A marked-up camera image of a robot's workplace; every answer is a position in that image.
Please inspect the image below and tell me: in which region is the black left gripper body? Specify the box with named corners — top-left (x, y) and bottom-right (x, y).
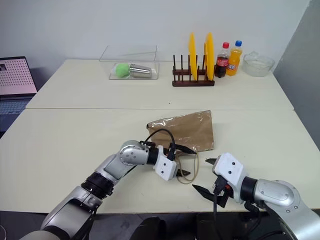
top-left (166, 142), bottom-right (180, 161)

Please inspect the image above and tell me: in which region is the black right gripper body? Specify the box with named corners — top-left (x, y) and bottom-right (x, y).
top-left (211, 174), bottom-right (235, 209)

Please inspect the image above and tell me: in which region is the brown paper bag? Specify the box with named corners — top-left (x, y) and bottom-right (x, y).
top-left (145, 109), bottom-right (216, 185)

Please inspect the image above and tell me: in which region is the dark wooden dish rack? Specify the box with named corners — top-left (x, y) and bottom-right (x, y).
top-left (171, 53), bottom-right (216, 88)

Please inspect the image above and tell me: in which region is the yellow plate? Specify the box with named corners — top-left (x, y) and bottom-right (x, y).
top-left (203, 31), bottom-right (216, 81)
top-left (187, 31), bottom-right (199, 81)

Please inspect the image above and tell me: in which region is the cola bottle red cap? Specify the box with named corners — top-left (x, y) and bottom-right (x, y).
top-left (214, 41), bottom-right (231, 79)

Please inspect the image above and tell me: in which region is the green fuzzy ball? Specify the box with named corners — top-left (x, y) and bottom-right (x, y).
top-left (114, 62), bottom-right (131, 79)

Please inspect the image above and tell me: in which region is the clear plastic box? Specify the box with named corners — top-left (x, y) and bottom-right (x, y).
top-left (99, 44), bottom-right (161, 81)

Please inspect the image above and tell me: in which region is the orange soda bottle blue cap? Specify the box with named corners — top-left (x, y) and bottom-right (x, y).
top-left (226, 40), bottom-right (244, 77)

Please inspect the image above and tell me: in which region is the clear glass bowl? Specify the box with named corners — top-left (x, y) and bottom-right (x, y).
top-left (243, 51), bottom-right (276, 77)

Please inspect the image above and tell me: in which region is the open laptop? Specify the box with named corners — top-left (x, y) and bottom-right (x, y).
top-left (0, 56), bottom-right (38, 133)

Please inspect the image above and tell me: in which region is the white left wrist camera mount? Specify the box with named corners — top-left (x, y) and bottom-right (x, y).
top-left (152, 146), bottom-right (177, 181)

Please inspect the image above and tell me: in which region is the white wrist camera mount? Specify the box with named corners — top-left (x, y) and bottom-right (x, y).
top-left (152, 146), bottom-right (177, 181)
top-left (211, 152), bottom-right (249, 203)

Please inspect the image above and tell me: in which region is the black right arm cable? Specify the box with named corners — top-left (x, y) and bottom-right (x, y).
top-left (211, 184), bottom-right (221, 240)

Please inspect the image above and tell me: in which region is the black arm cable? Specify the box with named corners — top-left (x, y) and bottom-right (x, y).
top-left (139, 128), bottom-right (176, 160)
top-left (211, 184), bottom-right (221, 240)

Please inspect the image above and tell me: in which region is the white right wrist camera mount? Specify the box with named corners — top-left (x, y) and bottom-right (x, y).
top-left (211, 152), bottom-right (249, 203)

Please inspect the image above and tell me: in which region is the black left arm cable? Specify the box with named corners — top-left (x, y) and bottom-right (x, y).
top-left (139, 128), bottom-right (176, 160)

